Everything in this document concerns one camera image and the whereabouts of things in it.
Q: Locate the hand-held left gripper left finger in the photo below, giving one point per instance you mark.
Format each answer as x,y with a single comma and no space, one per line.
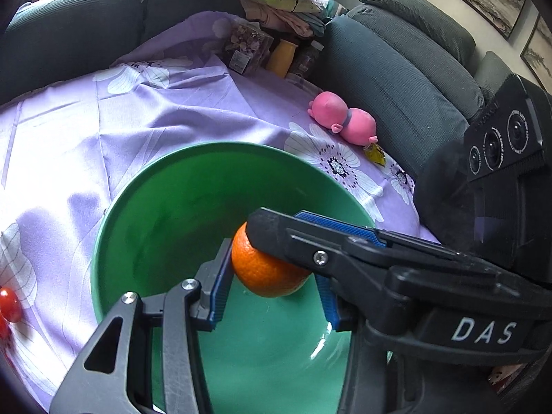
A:
220,293

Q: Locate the yellow paper tag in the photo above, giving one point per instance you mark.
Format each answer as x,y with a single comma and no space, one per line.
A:
376,155

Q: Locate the clear box of dried flowers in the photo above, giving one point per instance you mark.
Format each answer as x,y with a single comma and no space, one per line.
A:
246,43

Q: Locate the green plastic bowl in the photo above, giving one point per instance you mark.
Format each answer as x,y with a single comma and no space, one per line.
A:
181,224

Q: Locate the yellow bottle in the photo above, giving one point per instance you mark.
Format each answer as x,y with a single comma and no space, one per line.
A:
280,60

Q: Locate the dark grey sofa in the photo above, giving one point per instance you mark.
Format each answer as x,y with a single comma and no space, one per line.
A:
388,60

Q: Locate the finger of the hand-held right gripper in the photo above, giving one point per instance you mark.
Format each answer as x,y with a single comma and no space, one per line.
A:
340,226
293,241

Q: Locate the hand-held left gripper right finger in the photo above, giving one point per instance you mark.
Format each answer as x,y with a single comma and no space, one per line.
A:
330,306

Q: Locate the pile of folded clothes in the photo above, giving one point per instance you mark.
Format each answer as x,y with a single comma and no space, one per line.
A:
280,4

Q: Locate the dark jar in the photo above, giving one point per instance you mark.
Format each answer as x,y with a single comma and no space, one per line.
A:
308,60

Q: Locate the purple floral bed sheet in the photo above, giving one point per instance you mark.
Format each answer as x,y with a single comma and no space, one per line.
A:
172,108

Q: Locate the orange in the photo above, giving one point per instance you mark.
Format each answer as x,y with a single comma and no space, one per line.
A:
267,276

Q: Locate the red tomato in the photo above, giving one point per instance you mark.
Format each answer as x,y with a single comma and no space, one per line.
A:
9,306

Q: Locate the pink plush toy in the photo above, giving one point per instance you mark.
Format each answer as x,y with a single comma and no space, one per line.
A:
327,110

